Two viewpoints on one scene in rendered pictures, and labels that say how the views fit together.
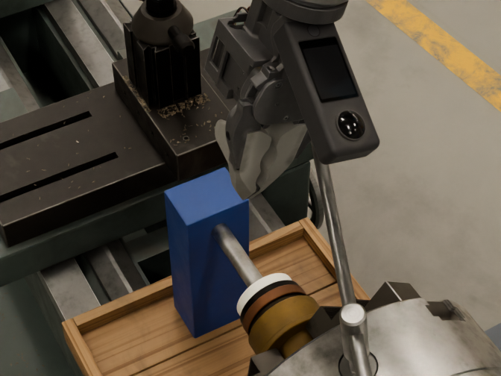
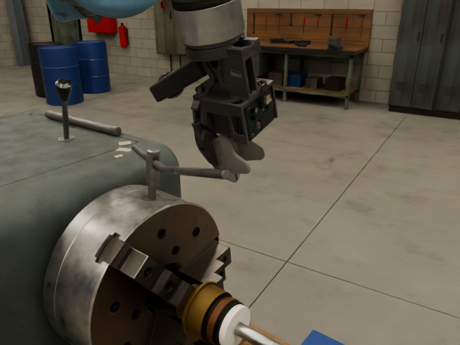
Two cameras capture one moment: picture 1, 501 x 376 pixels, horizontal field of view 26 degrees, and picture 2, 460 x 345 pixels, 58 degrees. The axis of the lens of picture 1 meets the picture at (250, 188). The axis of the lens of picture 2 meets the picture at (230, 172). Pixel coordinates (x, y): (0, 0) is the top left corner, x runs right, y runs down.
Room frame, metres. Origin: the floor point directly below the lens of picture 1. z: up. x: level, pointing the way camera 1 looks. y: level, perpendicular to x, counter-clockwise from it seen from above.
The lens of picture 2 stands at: (1.14, -0.23, 1.55)
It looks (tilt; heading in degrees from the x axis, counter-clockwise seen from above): 23 degrees down; 156
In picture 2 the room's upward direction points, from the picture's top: straight up
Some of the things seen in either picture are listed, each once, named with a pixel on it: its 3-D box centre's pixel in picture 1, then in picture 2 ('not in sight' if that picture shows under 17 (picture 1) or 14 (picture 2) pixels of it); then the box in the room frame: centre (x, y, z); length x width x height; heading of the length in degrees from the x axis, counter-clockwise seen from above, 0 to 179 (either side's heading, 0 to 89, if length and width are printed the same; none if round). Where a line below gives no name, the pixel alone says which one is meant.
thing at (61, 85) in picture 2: not in sight; (63, 90); (0.24, -0.20, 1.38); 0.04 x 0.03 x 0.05; 29
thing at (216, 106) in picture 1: (176, 107); not in sight; (1.07, 0.10, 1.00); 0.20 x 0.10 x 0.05; 29
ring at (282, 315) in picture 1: (291, 335); (209, 312); (0.64, -0.04, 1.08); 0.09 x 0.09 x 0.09; 29
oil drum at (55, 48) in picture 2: not in sight; (61, 74); (-6.17, 0.03, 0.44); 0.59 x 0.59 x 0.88
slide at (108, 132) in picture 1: (127, 136); not in sight; (1.06, 0.17, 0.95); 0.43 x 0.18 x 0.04; 119
